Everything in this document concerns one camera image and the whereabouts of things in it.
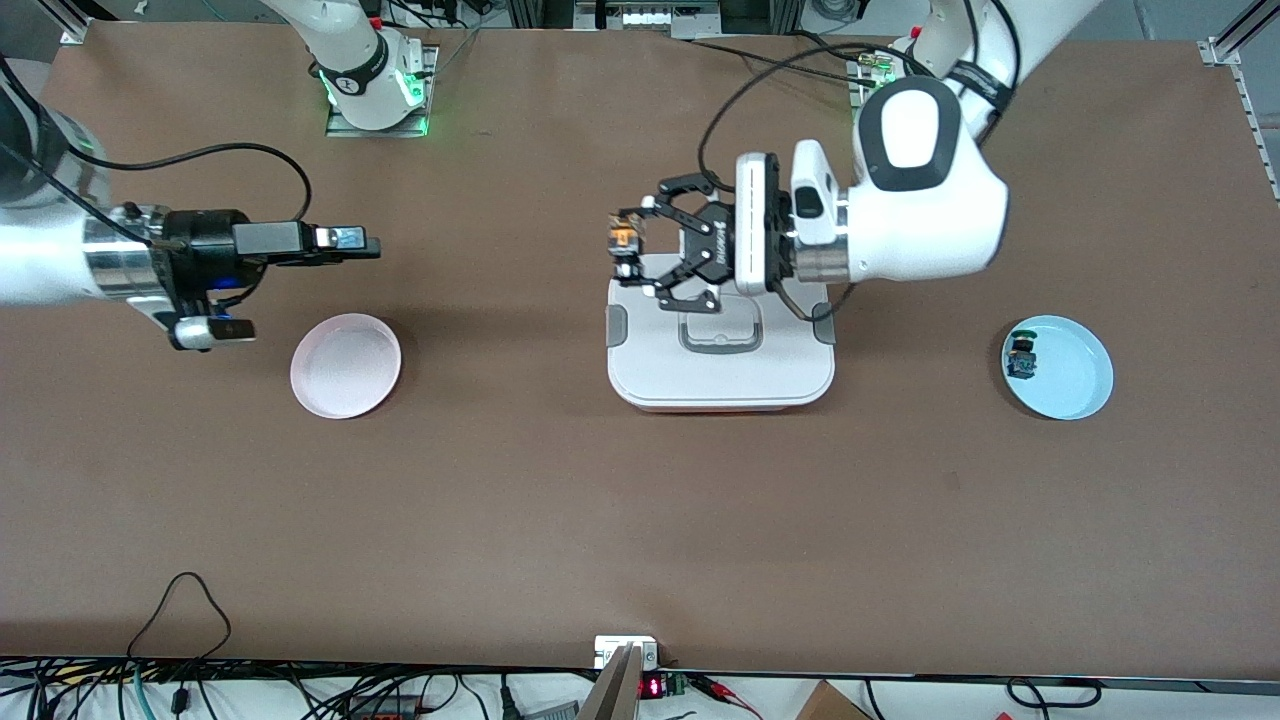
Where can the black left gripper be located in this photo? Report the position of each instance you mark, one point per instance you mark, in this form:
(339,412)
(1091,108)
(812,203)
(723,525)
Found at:
(716,246)

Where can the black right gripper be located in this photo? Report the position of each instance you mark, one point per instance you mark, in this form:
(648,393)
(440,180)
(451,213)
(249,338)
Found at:
(203,243)

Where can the orange push button switch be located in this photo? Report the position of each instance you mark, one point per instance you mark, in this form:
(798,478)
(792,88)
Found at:
(624,238)

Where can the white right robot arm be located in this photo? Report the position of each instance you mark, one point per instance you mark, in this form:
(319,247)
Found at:
(40,260)

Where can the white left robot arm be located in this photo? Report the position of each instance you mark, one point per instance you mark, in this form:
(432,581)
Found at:
(920,220)

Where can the pink round plate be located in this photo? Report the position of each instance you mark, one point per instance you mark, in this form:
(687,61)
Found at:
(345,370)

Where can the white lidded lunch box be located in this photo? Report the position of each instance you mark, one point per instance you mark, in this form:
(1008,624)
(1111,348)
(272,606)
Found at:
(720,380)

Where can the light blue round plate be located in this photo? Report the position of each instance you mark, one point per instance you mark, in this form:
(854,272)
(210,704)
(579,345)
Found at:
(1075,375)

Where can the red digit display module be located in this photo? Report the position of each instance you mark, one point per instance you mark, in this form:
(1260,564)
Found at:
(652,687)

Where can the grey metal bar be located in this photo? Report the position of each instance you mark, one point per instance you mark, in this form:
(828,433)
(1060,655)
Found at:
(615,690)

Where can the brown cardboard box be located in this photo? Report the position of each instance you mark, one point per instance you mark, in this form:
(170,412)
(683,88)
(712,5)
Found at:
(830,705)

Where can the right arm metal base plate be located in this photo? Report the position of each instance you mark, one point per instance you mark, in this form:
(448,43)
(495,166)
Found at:
(400,120)

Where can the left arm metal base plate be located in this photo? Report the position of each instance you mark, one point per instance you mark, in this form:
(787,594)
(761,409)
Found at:
(868,80)

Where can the green push button switch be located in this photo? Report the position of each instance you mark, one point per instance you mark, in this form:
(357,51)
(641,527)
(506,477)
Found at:
(1022,358)

